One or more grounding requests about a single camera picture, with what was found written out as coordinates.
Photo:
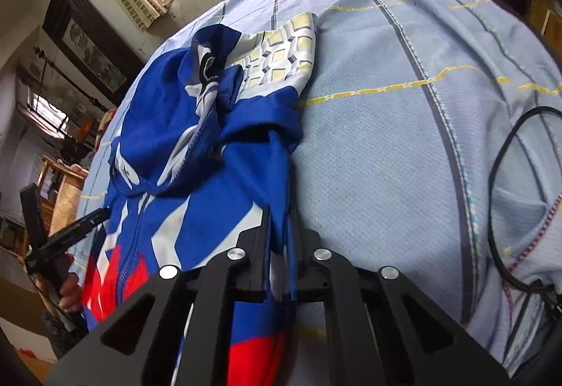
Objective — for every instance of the red flower blanket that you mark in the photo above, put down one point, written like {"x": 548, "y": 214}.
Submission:
{"x": 102, "y": 127}

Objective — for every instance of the person left hand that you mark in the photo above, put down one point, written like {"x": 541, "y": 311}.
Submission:
{"x": 70, "y": 291}

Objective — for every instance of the blue red hooded jacket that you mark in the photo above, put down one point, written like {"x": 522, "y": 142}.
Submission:
{"x": 201, "y": 154}

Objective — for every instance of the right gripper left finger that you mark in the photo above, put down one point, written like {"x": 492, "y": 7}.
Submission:
{"x": 252, "y": 283}

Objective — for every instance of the wooden chair frame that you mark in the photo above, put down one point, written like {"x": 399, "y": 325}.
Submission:
{"x": 60, "y": 185}

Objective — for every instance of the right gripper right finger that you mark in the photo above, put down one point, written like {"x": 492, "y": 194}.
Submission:
{"x": 308, "y": 281}

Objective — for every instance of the cardboard boxes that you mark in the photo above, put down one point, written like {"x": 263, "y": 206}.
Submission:
{"x": 545, "y": 17}

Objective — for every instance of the dark framed painting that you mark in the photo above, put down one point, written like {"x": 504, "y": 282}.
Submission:
{"x": 92, "y": 46}

